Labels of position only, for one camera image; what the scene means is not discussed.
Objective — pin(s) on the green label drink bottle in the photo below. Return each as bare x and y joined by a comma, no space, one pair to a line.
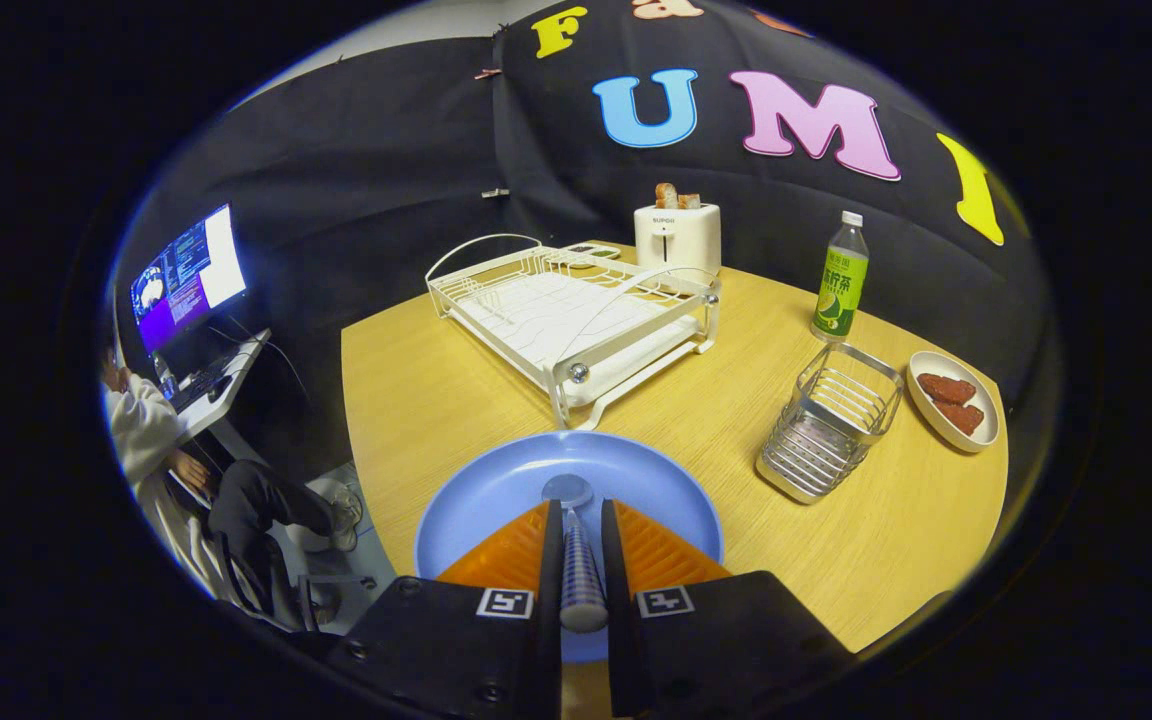
841,290

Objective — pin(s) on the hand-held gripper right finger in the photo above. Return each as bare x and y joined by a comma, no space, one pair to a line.
619,640

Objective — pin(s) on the black backdrop cloth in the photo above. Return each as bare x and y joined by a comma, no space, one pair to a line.
366,180

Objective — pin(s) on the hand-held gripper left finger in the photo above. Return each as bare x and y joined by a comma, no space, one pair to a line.
550,640

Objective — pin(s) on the white divided snack tray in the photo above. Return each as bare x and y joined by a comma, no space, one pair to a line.
591,250

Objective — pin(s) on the white office desk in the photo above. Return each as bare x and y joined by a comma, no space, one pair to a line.
236,385

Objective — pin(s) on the metal spoon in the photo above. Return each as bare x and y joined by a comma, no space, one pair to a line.
581,580

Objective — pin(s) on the white dish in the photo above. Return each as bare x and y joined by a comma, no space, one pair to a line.
926,410

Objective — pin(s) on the red meat piece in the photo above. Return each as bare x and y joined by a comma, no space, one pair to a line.
961,417
946,388

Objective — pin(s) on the computer monitor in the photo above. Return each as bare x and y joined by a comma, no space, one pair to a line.
186,280

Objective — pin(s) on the white toaster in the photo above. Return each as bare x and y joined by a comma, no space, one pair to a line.
676,240

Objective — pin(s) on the black keyboard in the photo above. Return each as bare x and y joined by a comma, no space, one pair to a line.
201,378

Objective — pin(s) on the blue plate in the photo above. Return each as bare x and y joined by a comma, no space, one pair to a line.
496,490

